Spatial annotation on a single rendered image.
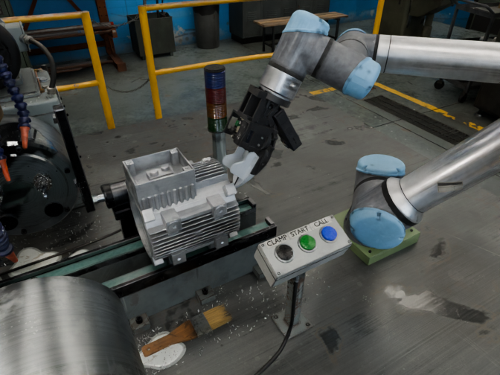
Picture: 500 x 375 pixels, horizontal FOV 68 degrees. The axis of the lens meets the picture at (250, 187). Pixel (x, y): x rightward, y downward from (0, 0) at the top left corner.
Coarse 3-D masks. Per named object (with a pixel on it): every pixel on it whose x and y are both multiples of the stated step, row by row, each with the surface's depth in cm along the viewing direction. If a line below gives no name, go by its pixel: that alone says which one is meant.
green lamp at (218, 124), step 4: (208, 120) 111; (212, 120) 109; (216, 120) 109; (220, 120) 109; (224, 120) 110; (208, 124) 112; (212, 124) 110; (216, 124) 110; (220, 124) 110; (224, 124) 111; (208, 128) 112; (212, 128) 111; (216, 128) 111; (220, 128) 111; (224, 128) 112
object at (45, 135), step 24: (48, 144) 85; (24, 168) 83; (48, 168) 85; (72, 168) 89; (24, 192) 85; (48, 192) 88; (72, 192) 92; (0, 216) 85; (24, 216) 88; (48, 216) 91
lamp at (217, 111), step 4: (208, 104) 107; (212, 104) 106; (216, 104) 106; (220, 104) 107; (224, 104) 108; (208, 108) 108; (212, 108) 107; (216, 108) 107; (220, 108) 107; (224, 108) 108; (208, 112) 109; (212, 112) 108; (216, 112) 108; (220, 112) 108; (224, 112) 109; (208, 116) 110; (212, 116) 109; (216, 116) 108; (220, 116) 109; (224, 116) 110
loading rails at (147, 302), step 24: (240, 216) 99; (120, 240) 88; (240, 240) 89; (264, 240) 93; (48, 264) 82; (72, 264) 84; (96, 264) 84; (120, 264) 87; (144, 264) 91; (168, 264) 84; (192, 264) 85; (216, 264) 89; (240, 264) 93; (120, 288) 77; (144, 288) 81; (168, 288) 85; (192, 288) 89; (144, 312) 85
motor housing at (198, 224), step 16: (208, 160) 84; (208, 176) 80; (224, 176) 80; (128, 192) 82; (208, 192) 79; (160, 208) 75; (176, 208) 76; (192, 208) 77; (208, 208) 77; (144, 224) 73; (160, 224) 74; (192, 224) 76; (208, 224) 79; (224, 224) 80; (144, 240) 86; (160, 240) 73; (176, 240) 76; (192, 240) 78; (208, 240) 81; (160, 256) 76
